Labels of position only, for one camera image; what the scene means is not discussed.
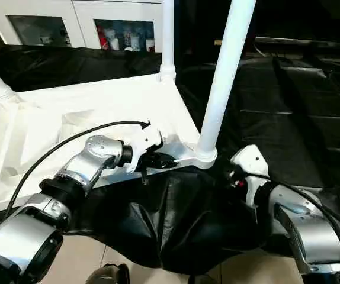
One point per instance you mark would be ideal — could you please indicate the white plastic table top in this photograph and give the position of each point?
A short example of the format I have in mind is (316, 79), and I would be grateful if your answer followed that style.
(69, 112)

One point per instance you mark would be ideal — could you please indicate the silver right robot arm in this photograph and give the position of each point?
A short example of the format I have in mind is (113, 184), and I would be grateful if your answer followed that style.
(306, 225)

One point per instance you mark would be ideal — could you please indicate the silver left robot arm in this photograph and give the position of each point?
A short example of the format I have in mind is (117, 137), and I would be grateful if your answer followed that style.
(57, 195)

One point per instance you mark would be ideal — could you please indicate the black work mat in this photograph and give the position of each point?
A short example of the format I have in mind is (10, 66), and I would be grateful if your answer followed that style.
(276, 136)

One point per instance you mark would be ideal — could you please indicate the grey left robot leg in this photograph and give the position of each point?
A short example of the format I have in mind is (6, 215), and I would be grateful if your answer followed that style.
(108, 274)

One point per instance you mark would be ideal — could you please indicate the small white cup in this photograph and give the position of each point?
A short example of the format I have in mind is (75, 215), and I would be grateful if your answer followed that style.
(150, 45)

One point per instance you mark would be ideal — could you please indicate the pale blue bottle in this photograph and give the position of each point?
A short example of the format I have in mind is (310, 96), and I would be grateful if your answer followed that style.
(135, 41)

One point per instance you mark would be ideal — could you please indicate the red bottle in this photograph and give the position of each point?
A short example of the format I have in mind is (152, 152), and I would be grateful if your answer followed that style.
(103, 36)

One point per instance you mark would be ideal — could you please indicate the small white figurine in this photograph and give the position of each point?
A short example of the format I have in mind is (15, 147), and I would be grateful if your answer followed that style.
(45, 40)

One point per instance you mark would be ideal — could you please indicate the white display cabinet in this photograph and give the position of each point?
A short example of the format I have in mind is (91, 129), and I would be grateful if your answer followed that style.
(81, 15)

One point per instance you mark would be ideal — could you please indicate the black low cabinet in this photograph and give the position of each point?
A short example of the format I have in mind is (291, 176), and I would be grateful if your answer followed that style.
(306, 21)

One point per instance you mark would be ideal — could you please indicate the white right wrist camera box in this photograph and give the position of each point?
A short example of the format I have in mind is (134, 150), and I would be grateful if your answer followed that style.
(250, 165)

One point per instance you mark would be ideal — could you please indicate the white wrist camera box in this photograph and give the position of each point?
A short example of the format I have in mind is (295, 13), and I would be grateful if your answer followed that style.
(143, 142)
(250, 165)

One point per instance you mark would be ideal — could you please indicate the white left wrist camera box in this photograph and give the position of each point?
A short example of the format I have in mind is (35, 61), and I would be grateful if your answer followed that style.
(143, 142)

